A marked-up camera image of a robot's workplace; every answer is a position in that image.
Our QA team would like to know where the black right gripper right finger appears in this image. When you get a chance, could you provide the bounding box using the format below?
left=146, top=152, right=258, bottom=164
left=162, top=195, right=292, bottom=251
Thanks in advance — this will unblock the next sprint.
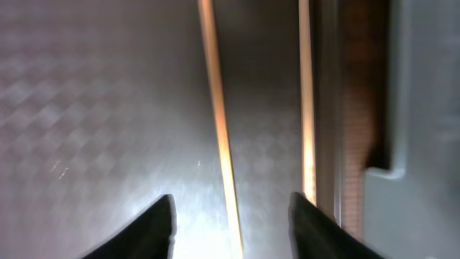
left=289, top=192, right=383, bottom=259

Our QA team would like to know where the grey dishwasher rack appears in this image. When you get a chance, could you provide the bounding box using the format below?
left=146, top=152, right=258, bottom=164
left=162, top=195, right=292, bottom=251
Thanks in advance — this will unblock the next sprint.
left=364, top=0, right=459, bottom=258

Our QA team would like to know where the brown serving tray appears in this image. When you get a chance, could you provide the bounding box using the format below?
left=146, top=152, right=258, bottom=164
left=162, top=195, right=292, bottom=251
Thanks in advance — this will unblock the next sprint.
left=0, top=0, right=342, bottom=259

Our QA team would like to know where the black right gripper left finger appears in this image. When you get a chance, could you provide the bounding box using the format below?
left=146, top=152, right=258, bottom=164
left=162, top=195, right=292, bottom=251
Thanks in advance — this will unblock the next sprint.
left=84, top=194, right=176, bottom=259

